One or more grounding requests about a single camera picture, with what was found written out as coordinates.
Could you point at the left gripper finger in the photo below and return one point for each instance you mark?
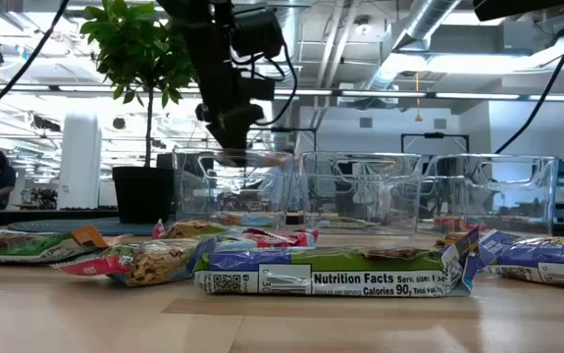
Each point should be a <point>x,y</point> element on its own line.
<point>217,135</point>
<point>240,122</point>

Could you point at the red green granola bar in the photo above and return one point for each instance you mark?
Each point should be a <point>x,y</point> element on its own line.
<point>450,224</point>
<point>193,228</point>
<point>139,265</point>

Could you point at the blue green granola bar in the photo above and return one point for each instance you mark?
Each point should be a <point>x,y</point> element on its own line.
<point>345,224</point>
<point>335,274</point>
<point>546,257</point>

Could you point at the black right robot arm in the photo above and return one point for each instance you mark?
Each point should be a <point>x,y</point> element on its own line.
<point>531,7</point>

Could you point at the black background monitor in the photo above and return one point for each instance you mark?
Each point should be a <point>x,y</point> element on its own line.
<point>166,161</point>

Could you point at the clear plastic bin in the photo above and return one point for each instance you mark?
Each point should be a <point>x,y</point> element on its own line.
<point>360,196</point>
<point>507,196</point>
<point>188,196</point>

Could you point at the green plant in black pot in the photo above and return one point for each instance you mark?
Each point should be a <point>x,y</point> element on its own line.
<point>141,196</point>

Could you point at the white round column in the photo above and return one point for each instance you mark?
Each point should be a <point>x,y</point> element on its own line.
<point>79,162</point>

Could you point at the long ceiling light strip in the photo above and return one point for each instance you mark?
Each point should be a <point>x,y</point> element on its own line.
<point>384,93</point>

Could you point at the round dark blue mat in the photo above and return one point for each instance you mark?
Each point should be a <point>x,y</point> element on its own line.
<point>90,226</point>

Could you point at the person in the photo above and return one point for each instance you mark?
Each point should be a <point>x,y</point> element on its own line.
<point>2,181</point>

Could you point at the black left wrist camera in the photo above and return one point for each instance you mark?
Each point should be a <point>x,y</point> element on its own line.
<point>257,32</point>

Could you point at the black frame stand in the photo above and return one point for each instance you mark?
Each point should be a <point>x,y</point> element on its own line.
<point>433,135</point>

